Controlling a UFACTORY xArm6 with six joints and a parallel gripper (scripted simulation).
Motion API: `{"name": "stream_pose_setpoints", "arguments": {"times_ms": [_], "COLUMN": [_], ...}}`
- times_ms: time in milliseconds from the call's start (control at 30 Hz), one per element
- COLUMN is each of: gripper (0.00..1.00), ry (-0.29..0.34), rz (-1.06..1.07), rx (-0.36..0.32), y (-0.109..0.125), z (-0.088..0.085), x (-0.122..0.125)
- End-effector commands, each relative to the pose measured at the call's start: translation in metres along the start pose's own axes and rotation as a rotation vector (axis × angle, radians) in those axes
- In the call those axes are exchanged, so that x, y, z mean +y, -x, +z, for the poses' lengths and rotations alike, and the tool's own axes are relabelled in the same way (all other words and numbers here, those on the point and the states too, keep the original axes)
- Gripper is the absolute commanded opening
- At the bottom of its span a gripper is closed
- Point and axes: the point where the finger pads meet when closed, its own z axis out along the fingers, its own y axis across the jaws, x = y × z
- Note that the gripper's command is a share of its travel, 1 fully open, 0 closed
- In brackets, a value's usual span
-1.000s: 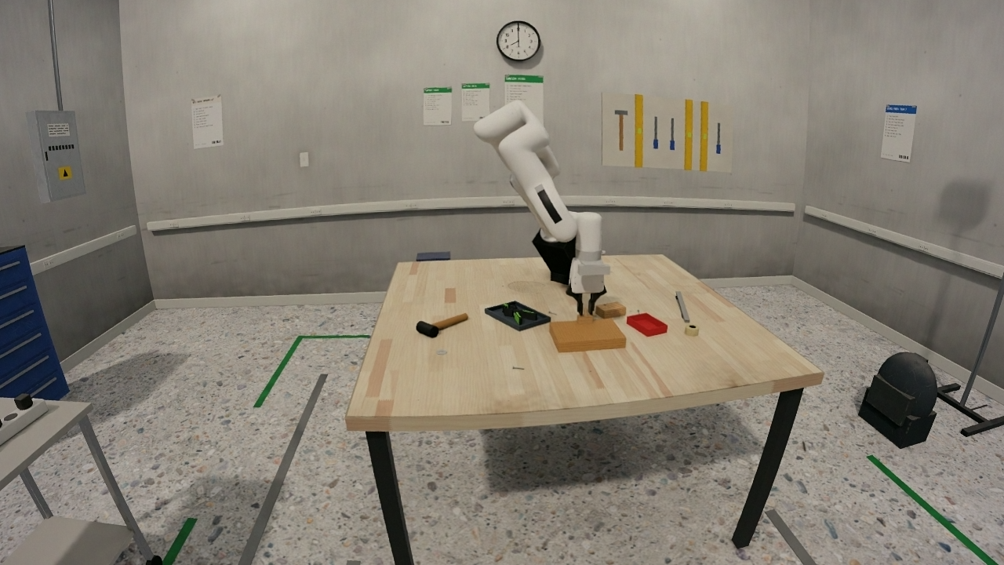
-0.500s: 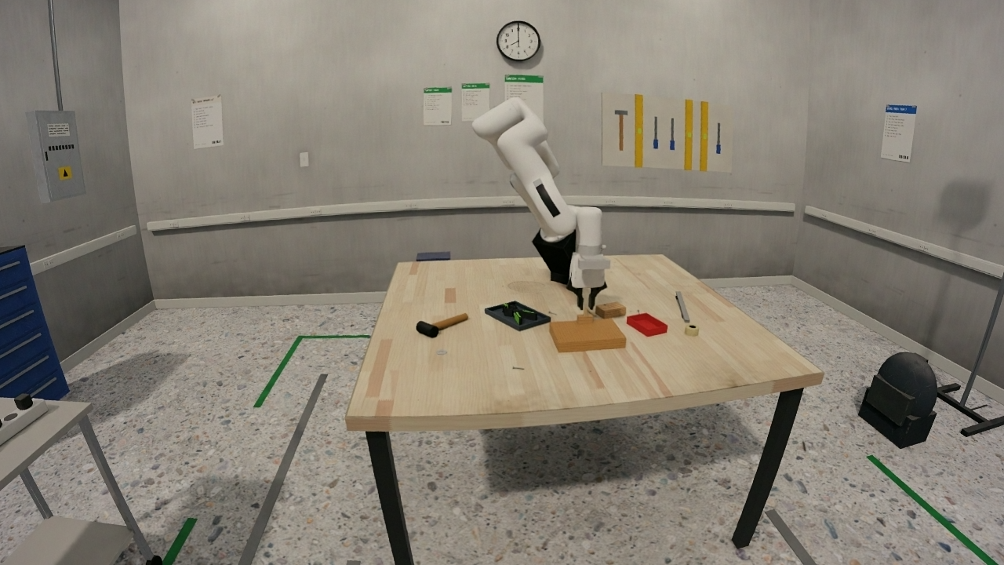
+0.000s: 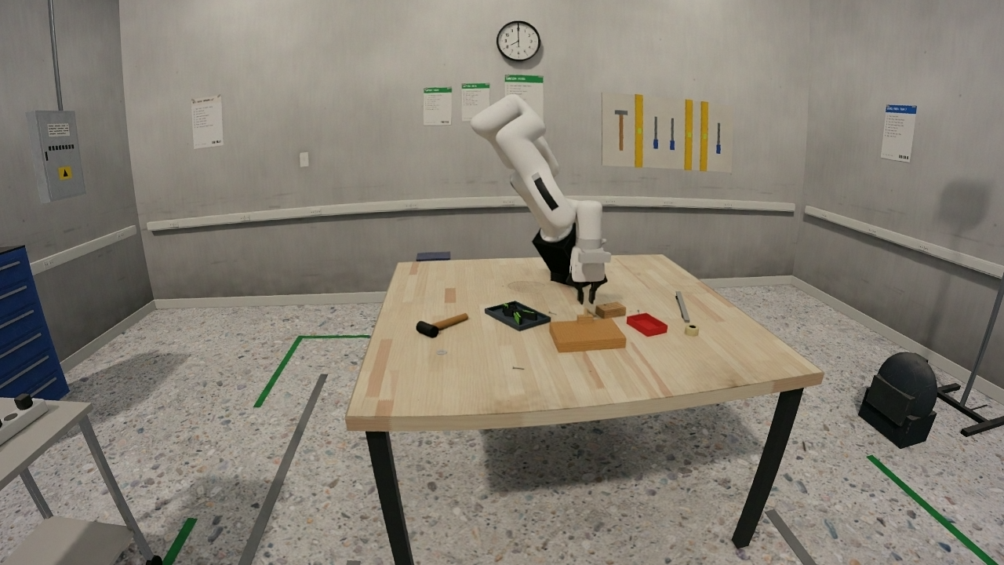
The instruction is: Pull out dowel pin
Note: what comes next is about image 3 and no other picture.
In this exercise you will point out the grey long flat bar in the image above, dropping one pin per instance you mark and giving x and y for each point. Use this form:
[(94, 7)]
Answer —
[(682, 307)]

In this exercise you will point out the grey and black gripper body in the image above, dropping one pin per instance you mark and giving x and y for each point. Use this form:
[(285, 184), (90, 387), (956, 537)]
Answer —
[(585, 272)]

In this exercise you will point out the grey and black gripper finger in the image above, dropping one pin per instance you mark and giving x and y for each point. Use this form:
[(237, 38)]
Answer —
[(594, 287), (578, 286)]

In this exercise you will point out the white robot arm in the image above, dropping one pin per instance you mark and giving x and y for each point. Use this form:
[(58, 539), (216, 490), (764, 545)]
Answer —
[(519, 130)]

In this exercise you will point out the red open tray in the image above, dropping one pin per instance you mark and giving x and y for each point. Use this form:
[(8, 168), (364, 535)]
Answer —
[(647, 324)]

